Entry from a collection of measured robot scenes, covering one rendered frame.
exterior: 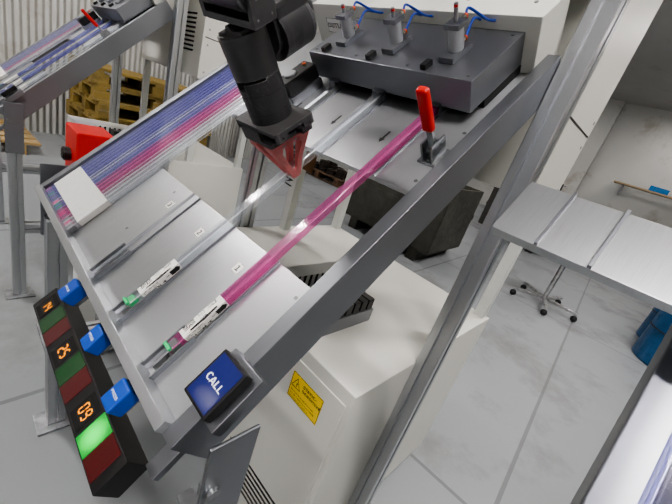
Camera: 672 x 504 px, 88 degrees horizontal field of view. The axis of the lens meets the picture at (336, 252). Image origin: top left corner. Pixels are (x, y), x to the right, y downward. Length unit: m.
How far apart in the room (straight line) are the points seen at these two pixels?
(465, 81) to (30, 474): 1.30
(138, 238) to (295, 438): 0.49
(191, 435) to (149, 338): 0.14
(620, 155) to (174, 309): 9.80
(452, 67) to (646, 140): 9.50
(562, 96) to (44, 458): 1.42
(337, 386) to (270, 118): 0.45
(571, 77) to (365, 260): 0.43
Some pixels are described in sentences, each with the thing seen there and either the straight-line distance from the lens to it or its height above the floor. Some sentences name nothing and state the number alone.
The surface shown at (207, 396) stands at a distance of 0.35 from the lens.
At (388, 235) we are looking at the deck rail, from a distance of 0.42.
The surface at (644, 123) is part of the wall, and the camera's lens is 10.07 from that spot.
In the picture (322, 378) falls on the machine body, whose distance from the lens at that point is 0.68.
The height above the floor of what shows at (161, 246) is 0.79.
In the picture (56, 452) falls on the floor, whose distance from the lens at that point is 1.33.
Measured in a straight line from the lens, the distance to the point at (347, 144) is 0.57.
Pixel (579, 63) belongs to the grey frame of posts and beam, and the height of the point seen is 1.21.
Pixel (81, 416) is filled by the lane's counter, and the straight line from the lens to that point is 0.52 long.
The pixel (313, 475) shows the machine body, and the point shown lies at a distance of 0.80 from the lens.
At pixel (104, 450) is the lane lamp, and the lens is 0.48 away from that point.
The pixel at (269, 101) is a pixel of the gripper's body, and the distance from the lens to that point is 0.48.
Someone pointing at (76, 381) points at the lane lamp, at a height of 0.66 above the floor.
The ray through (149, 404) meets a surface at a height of 0.73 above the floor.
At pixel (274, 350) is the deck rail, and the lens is 0.38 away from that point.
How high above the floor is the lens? 1.04
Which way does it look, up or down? 21 degrees down
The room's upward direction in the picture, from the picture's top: 18 degrees clockwise
